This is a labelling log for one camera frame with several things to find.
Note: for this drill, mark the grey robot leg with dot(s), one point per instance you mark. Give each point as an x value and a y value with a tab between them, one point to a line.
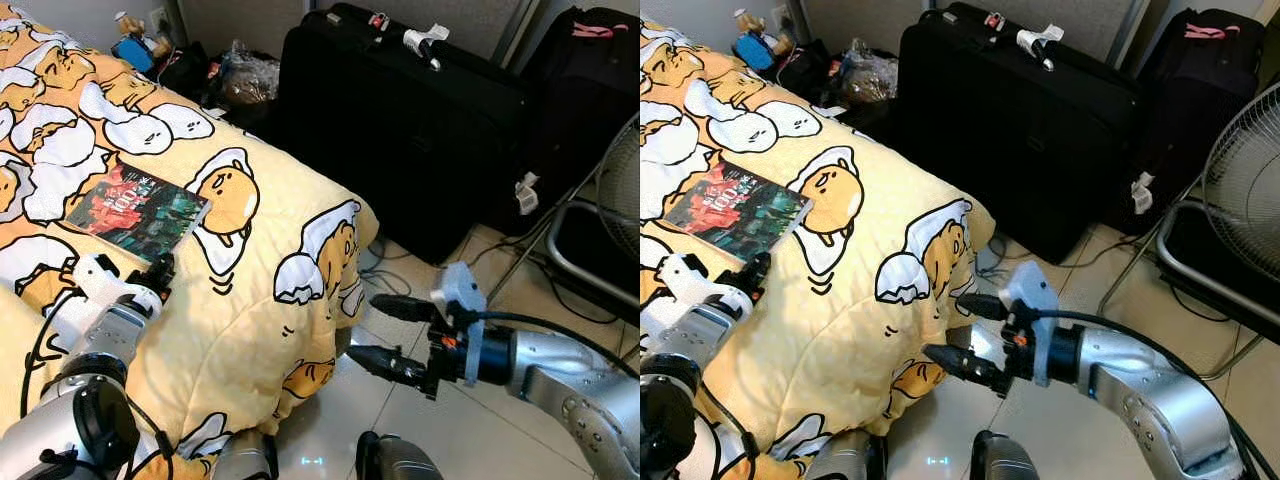
400	462
1003	460
245	460
845	460

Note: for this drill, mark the blue stuffed toy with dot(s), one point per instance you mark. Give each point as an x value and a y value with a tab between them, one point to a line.
130	50
752	50

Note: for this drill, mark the white luggage tag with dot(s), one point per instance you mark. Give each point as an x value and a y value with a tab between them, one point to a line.
527	192
420	40
1032	40
1142	192

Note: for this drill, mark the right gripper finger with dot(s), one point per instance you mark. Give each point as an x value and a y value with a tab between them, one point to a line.
390	365
980	306
965	365
400	307

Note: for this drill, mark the colourful red green book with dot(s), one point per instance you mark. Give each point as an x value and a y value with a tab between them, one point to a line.
740	210
140	210

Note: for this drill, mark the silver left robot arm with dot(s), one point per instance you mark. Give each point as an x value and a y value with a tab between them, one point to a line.
690	335
110	335

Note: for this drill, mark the grey robot left leg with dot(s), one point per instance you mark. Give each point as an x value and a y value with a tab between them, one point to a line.
245	460
845	460

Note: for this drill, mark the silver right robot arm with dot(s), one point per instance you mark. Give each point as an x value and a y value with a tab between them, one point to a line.
570	370
1140	370

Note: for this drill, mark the large black suitcase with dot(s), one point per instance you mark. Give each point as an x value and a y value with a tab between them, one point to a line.
1020	130
400	130

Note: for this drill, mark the standing electric fan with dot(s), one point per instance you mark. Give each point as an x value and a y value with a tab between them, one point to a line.
625	180
1250	170

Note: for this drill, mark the grey robot right leg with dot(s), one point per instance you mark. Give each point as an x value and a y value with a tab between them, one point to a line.
400	462
1003	460

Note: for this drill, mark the clear plastic snack bag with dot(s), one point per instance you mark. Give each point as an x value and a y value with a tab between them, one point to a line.
248	85
870	80

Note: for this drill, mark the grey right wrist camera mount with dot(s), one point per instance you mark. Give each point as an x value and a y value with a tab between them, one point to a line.
460	290
1028	290

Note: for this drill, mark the small black bag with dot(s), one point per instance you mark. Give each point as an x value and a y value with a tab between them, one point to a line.
808	72
188	72

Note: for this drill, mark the yellow cartoon egg blanket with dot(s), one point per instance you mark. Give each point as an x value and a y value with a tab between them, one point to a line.
250	300
870	310

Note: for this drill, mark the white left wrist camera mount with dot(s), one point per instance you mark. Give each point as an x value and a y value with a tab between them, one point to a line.
690	275
100	272

